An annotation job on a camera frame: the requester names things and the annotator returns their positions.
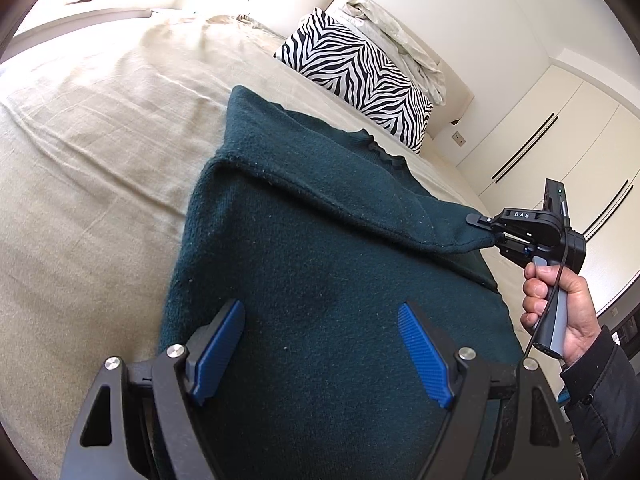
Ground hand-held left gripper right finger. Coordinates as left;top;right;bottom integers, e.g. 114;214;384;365
397;301;583;480

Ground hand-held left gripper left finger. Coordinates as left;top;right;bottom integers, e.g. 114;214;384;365
60;299;247;480

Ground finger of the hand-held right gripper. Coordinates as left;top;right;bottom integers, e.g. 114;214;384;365
492;232;533;267
466;213;501;231

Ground dark green knit sweater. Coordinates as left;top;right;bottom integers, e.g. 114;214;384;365
159;85;521;480

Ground person's right forearm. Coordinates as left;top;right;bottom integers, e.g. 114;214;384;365
559;325;640;480

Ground person's right hand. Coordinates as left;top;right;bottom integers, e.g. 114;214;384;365
519;262;613;368

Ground white wardrobe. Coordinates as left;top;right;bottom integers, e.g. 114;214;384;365
457;50;640;321

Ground dark furniture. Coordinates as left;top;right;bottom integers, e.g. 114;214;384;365
597;305;640;356

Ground folded cream duvet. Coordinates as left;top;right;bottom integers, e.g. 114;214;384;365
325;0;447;107

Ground zebra print pillow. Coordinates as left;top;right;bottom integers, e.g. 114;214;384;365
274;7;435;155

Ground bed with beige sheet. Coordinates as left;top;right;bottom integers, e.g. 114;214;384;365
0;10;566;480

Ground white window ledge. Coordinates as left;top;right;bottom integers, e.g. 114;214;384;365
10;2;156;43

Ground black wardrobe handle pair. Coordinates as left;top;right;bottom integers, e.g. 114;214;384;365
582;178;635;241
491;112;558;181

